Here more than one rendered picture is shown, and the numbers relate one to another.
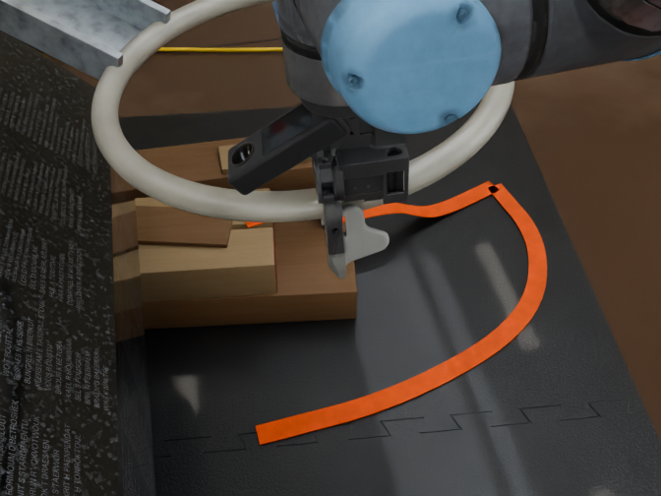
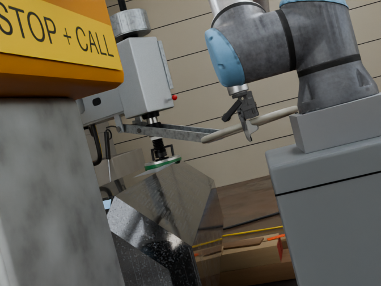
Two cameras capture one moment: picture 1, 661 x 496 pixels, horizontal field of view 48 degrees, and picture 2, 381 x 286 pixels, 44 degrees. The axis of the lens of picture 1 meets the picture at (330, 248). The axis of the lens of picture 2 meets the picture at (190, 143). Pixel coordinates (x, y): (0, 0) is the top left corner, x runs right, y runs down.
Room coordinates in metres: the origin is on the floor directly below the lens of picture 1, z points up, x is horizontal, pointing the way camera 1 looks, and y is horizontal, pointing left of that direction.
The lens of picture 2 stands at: (-1.48, -0.47, 0.97)
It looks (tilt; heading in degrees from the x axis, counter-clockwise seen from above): 2 degrees down; 20
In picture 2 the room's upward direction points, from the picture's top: 14 degrees counter-clockwise
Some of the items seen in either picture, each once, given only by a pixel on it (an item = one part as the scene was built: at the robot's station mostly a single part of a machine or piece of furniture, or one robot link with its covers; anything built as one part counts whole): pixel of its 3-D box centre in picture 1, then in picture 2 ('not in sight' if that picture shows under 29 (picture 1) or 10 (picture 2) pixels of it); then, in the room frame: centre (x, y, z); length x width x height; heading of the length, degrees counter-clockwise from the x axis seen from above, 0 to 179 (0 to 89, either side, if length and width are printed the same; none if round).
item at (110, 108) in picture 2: not in sight; (104, 97); (1.15, 0.99, 1.28); 0.74 x 0.23 x 0.49; 67
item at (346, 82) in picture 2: not in sight; (333, 83); (-0.29, -0.42, 0.99); 0.19 x 0.19 x 0.10
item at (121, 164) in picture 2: not in sight; (113, 193); (3.33, 2.40, 0.43); 1.30 x 0.62 x 0.86; 12
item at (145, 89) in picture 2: not in sight; (132, 83); (1.02, 0.71, 1.30); 0.36 x 0.22 x 0.45; 67
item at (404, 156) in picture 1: (353, 136); (245, 106); (0.51, -0.02, 1.00); 0.09 x 0.08 x 0.12; 97
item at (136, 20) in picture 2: not in sight; (93, 47); (1.12, 0.96, 1.59); 0.96 x 0.25 x 0.17; 67
